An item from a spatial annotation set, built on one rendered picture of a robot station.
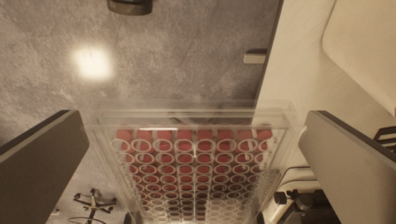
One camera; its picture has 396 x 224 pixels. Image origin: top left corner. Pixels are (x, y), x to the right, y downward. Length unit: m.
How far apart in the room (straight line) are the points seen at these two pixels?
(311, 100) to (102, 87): 1.25
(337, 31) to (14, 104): 1.90
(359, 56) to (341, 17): 0.08
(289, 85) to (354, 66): 0.15
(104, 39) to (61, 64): 0.34
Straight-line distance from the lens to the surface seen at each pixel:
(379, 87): 0.32
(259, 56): 1.22
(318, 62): 0.46
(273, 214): 0.91
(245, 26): 1.18
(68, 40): 1.38
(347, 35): 0.37
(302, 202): 0.67
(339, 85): 0.52
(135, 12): 0.97
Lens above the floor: 1.10
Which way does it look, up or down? 49 degrees down
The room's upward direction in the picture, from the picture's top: 179 degrees clockwise
